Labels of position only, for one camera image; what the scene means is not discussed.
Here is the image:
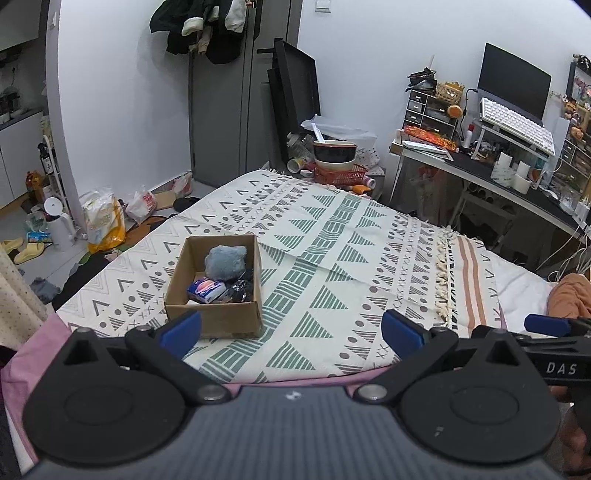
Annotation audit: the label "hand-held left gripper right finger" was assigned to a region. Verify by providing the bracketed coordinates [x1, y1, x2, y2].
[353, 308, 542, 407]

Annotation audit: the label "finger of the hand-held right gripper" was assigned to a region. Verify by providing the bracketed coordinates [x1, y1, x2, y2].
[524, 314, 591, 337]

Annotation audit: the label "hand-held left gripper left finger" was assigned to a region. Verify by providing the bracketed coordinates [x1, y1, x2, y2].
[60, 309, 232, 408]

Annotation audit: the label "brown cardboard box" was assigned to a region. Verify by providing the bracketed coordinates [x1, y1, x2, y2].
[164, 233, 263, 339]

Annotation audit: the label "blue tissue pack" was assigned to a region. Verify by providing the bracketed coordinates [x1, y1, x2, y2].
[187, 278, 227, 304]

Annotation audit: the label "grey glittery pouch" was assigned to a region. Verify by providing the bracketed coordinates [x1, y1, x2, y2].
[228, 276, 254, 304]

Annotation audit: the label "grey plush toy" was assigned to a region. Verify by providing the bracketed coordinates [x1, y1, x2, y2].
[204, 244, 249, 281]

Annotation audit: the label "person's right hand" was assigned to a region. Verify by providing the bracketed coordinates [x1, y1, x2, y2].
[549, 385, 591, 477]

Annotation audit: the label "orange cloth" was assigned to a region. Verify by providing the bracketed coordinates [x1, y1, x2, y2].
[547, 272, 591, 320]

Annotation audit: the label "white bed sheet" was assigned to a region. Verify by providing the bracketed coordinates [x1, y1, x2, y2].
[487, 256, 557, 337]

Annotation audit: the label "green patterned white blanket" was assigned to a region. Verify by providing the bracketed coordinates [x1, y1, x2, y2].
[55, 169, 504, 385]

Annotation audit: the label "white power strip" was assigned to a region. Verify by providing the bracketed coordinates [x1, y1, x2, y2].
[560, 198, 591, 228]

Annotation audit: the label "white and red plastic bag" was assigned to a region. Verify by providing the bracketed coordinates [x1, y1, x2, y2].
[124, 186, 158, 225]

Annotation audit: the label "yellow plastic bag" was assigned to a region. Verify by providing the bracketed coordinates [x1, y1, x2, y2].
[82, 188, 127, 254]

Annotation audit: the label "black top desk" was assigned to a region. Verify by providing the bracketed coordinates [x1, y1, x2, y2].
[390, 137, 591, 278]

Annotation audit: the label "pink bed sheet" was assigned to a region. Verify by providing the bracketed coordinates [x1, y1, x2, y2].
[0, 313, 402, 467]

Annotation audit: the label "white kettle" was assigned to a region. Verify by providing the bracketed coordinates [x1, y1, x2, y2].
[43, 197, 75, 253]

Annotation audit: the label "cream dotted cloth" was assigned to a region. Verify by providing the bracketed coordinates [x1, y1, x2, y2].
[0, 250, 51, 352]

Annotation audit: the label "orange plastic basket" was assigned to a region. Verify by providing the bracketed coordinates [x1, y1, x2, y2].
[313, 162, 369, 186]

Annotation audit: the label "black and cream bowl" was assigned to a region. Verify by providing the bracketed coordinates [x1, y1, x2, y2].
[313, 140, 359, 172]

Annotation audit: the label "red and gold box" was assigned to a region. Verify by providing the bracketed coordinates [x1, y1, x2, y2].
[403, 126, 459, 152]

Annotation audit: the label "white keyboard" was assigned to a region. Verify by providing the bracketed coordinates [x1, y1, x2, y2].
[479, 97, 557, 158]

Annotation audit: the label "figurine display shelf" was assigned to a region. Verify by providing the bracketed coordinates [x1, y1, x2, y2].
[561, 54, 591, 185]

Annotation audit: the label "grey drawer organiser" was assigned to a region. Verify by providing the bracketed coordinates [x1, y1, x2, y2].
[403, 89, 459, 136]

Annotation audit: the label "grey wardrobe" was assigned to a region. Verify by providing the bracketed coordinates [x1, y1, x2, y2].
[188, 0, 303, 189]

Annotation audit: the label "white floor cabinet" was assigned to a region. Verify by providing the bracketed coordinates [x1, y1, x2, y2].
[0, 109, 48, 210]

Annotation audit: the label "black desk monitor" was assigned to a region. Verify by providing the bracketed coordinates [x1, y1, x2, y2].
[477, 42, 553, 126]

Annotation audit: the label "black flat screen panel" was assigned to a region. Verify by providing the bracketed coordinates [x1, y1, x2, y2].
[267, 38, 322, 163]

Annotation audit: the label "hanging dark clothes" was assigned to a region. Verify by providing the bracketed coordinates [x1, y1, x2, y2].
[150, 0, 260, 64]

